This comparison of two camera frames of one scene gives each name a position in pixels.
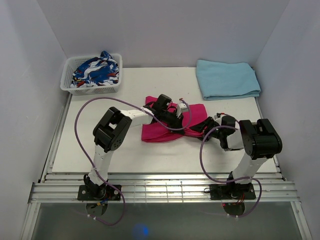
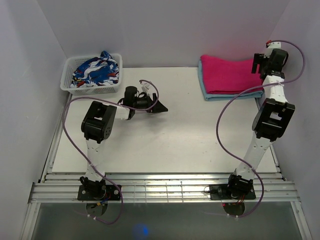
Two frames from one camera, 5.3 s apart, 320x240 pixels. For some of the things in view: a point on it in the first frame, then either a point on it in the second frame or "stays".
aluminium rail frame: [164, 188] stays
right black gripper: [209, 121] -> [258, 59]
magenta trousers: [155, 132] -> [225, 75]
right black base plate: [230, 192] stays
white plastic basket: [70, 64] stays
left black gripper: [177, 123] -> [157, 108]
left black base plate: [98, 192] stays
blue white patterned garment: [100, 70] stays
